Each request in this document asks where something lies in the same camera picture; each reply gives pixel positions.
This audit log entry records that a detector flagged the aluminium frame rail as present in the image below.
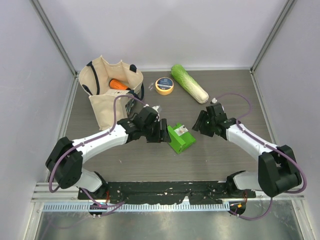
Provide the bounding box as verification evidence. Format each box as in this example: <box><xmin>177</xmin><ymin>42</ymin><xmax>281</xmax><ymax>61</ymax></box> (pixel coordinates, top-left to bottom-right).
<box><xmin>31</xmin><ymin>182</ymin><xmax>79</xmax><ymax>203</ymax></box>

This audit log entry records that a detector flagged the small clear plastic bag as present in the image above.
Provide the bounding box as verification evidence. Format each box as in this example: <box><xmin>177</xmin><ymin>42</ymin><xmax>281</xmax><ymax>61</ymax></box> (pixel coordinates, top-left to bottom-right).
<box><xmin>174</xmin><ymin>125</ymin><xmax>188</xmax><ymax>136</ymax></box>

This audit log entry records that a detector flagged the yellow masking tape roll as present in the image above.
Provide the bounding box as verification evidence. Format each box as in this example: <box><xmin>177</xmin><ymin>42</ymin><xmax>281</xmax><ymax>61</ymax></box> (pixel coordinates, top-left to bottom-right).
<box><xmin>155</xmin><ymin>77</ymin><xmax>174</xmax><ymax>96</ymax></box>

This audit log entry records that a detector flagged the green paper box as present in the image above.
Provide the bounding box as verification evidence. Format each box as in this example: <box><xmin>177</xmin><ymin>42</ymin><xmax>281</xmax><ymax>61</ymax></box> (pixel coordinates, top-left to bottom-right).
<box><xmin>167</xmin><ymin>122</ymin><xmax>196</xmax><ymax>154</ymax></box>

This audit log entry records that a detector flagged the napa cabbage toy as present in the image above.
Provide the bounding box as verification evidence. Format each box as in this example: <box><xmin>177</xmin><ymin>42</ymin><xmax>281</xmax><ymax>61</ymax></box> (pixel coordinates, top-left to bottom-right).
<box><xmin>171</xmin><ymin>64</ymin><xmax>209</xmax><ymax>104</ymax></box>

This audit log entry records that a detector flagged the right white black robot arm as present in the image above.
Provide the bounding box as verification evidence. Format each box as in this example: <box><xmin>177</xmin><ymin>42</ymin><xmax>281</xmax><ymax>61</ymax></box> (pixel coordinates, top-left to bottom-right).
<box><xmin>192</xmin><ymin>102</ymin><xmax>303</xmax><ymax>198</ymax></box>

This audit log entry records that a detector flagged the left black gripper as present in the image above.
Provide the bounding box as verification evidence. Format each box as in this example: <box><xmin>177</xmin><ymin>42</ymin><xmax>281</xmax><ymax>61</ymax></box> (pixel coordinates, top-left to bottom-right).
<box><xmin>142</xmin><ymin>118</ymin><xmax>171</xmax><ymax>143</ymax></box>

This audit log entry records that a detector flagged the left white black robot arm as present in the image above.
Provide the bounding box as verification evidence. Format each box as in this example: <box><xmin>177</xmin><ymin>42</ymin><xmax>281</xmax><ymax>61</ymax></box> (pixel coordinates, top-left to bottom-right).
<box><xmin>45</xmin><ymin>106</ymin><xmax>171</xmax><ymax>200</ymax></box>

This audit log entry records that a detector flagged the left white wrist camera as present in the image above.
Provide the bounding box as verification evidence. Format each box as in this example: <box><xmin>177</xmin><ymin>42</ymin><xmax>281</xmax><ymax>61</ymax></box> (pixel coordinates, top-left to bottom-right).
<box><xmin>143</xmin><ymin>104</ymin><xmax>162</xmax><ymax>119</ymax></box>

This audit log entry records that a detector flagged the orange bottle in bag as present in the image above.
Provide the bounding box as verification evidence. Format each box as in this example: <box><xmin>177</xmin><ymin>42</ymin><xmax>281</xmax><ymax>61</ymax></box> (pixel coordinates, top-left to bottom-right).
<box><xmin>108</xmin><ymin>78</ymin><xmax>131</xmax><ymax>91</ymax></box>

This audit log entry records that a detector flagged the white slotted cable duct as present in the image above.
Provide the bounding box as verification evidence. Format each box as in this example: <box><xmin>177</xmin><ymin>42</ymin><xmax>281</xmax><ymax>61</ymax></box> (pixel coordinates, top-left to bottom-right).
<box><xmin>42</xmin><ymin>201</ymin><xmax>230</xmax><ymax>213</ymax></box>

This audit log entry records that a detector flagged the beige canvas tote bag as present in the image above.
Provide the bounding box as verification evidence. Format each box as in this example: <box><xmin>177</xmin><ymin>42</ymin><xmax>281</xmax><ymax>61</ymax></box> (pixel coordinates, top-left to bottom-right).
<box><xmin>78</xmin><ymin>56</ymin><xmax>144</xmax><ymax>131</ymax></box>

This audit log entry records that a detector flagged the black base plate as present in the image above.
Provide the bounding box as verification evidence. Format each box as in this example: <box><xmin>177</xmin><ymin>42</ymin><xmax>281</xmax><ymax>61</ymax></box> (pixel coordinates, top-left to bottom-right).
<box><xmin>89</xmin><ymin>180</ymin><xmax>256</xmax><ymax>205</ymax></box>

